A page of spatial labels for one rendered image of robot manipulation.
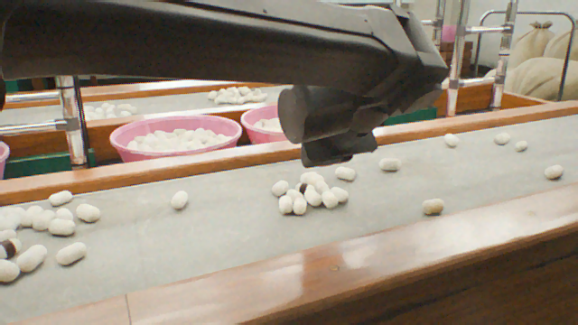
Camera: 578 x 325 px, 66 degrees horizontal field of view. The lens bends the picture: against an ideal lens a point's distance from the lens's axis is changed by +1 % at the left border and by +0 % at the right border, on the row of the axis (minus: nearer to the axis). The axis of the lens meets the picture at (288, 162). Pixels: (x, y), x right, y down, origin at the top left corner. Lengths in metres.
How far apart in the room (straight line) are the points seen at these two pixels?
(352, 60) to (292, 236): 0.31
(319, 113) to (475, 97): 1.19
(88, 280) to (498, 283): 0.48
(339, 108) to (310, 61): 0.12
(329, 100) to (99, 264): 0.34
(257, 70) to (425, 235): 0.34
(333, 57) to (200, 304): 0.26
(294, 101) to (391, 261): 0.21
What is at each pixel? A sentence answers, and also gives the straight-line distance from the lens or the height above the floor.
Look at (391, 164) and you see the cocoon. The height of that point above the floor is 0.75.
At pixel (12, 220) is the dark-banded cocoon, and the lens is 0.70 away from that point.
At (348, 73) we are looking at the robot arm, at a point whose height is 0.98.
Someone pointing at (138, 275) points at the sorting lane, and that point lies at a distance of 0.55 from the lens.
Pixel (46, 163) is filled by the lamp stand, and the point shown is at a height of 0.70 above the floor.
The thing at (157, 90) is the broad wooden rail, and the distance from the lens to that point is 1.44.
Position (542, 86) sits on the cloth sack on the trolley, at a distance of 3.54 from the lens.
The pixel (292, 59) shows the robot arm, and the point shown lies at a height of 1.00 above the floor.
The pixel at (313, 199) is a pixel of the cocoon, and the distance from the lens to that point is 0.66.
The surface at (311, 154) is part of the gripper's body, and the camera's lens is 0.53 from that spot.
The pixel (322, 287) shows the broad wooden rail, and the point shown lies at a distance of 0.46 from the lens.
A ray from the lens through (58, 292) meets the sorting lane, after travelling 0.56.
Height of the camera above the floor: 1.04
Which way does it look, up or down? 21 degrees down
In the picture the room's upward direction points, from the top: straight up
